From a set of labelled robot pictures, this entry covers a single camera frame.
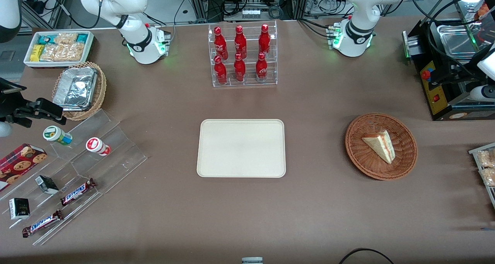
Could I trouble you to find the triangular sandwich with red filling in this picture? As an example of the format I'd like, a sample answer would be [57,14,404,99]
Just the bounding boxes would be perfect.
[362,130,396,164]

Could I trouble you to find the light wicker basket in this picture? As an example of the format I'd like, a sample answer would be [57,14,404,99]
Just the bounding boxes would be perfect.
[52,61,107,121]

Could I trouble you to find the cream rectangular serving tray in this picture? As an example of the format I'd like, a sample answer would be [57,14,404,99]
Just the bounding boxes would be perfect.
[196,119,286,178]

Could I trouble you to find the round brown wicker basket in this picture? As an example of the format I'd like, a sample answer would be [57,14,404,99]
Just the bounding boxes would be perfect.
[345,113,418,181]

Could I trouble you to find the grey metal tray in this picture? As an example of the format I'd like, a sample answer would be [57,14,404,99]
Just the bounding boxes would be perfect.
[469,142,495,209]

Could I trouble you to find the green lid white cup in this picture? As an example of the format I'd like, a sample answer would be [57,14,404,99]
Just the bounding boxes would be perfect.
[43,126,73,146]

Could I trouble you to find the silver foil container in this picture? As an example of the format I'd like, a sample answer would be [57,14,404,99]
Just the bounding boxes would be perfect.
[53,66,98,112]

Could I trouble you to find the red plaid cookie box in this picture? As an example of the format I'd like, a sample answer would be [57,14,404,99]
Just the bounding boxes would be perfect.
[0,143,48,192]

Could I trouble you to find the white snack bin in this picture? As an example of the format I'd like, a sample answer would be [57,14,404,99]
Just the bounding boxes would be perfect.
[23,30,95,69]

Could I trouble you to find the yellow snack packet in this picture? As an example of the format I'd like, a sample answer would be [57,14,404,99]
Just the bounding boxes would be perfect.
[30,44,45,62]

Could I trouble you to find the clear rice cracker bag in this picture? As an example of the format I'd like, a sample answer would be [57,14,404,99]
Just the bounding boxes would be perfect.
[40,43,85,62]
[54,33,79,46]

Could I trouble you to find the red lid white cup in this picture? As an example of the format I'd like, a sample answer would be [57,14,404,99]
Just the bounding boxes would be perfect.
[85,137,111,157]

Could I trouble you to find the small black box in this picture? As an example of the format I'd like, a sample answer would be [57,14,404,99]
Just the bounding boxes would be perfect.
[35,175,59,195]
[9,198,31,220]

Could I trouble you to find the clear acrylic stepped display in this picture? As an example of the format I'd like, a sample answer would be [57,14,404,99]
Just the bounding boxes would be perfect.
[0,109,148,246]

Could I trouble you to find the brown snickers bar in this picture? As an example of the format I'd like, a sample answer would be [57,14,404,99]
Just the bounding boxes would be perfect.
[60,178,96,206]
[22,209,63,238]

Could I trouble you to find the red cola bottle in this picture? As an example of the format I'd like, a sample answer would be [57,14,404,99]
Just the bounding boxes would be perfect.
[258,24,271,56]
[214,55,228,85]
[234,53,246,83]
[214,27,229,59]
[256,52,268,82]
[234,25,247,58]

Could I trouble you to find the clear acrylic bottle rack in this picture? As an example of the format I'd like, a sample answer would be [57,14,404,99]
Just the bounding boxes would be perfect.
[208,20,278,88]

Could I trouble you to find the black machine with yellow panel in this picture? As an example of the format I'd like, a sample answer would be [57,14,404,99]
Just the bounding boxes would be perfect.
[402,0,495,121]

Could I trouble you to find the steel pan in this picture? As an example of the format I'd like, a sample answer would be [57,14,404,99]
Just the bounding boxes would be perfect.
[436,24,482,60]

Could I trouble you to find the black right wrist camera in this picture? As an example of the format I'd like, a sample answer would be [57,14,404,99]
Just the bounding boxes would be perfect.
[0,78,27,117]

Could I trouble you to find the black cable loop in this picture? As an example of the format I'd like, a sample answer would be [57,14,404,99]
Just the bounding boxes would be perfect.
[339,248,395,264]

